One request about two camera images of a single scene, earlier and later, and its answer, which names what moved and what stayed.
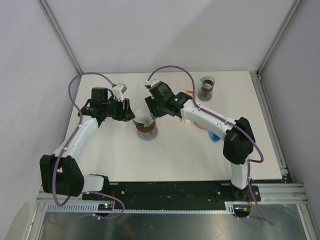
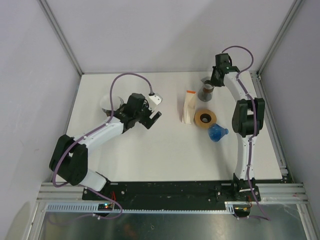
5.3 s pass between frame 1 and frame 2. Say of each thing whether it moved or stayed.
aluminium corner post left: stayed
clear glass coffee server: moved
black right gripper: moved
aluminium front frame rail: stayed
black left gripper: moved
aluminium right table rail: stayed
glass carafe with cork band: stayed
